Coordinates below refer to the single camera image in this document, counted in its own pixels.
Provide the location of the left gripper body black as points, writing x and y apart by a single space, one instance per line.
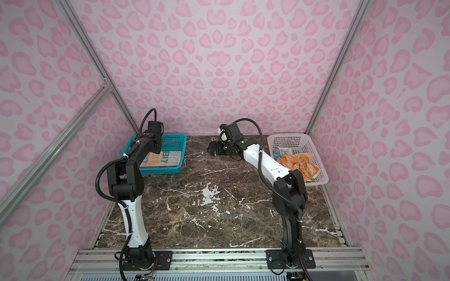
158 150

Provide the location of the right corner aluminium post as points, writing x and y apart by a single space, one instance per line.
361 13

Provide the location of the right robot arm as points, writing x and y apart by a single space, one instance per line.
287 186

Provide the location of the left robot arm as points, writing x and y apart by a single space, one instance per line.
126 187

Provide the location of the orange patterned towel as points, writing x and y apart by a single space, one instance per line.
303 163

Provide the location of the teal plastic basket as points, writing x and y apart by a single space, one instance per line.
170 142

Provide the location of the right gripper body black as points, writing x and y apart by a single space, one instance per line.
228 147

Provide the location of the white plastic basket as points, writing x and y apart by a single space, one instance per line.
297 151

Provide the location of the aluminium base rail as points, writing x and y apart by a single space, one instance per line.
228 261

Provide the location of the blue patterned towel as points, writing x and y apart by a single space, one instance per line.
280 152

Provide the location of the left diagonal aluminium strut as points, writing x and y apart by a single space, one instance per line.
23 187

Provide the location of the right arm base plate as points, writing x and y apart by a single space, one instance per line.
280 259

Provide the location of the rabbit striped towel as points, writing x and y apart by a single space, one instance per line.
163 159

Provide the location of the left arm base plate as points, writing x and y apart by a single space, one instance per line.
158 260

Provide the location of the left corner aluminium post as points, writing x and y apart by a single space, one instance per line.
77 27

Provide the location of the corner aluminium post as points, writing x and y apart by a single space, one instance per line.
77 27
361 13

